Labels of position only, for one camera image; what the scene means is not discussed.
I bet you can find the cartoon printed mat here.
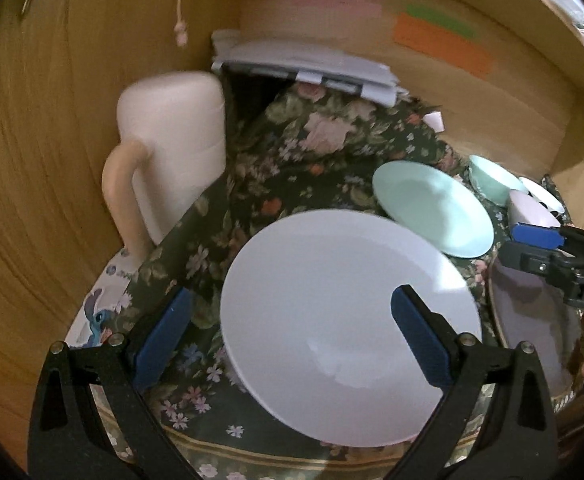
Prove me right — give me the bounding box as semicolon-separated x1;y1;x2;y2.
64;250;143;351

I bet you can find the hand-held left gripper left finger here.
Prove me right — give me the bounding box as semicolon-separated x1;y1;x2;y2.
28;287;208;480

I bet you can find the floral tablecloth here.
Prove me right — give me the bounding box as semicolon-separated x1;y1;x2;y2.
92;82;584;480

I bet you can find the stack of papers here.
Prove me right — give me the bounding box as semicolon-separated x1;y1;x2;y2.
209;29;410;108

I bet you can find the mint green bowl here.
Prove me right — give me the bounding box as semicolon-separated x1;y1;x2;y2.
467;154;528;206

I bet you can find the green sticky note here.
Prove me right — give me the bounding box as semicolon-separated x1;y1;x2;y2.
404;2;478;38

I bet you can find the large white plate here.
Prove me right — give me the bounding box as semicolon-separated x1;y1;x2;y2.
219;208;484;447

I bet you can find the mint green plate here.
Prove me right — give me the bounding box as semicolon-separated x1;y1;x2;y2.
372;161;495;259

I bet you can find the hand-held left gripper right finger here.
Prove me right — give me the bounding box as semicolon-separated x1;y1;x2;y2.
387;284;559;480

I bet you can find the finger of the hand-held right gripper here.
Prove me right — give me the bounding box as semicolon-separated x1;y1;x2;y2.
511;222;584;257
500;241;580;286

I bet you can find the hanging beige cord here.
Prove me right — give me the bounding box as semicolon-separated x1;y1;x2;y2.
167;0;193;48

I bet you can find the orange sticky note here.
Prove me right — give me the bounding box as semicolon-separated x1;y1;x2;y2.
394;14;495;78

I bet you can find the white spotted bowl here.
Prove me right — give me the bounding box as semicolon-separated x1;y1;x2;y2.
518;176;567;216

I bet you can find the white pitcher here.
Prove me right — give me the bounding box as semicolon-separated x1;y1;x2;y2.
101;71;228;261

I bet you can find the dark glossy round tray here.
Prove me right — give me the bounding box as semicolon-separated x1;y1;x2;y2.
487;255;584;413

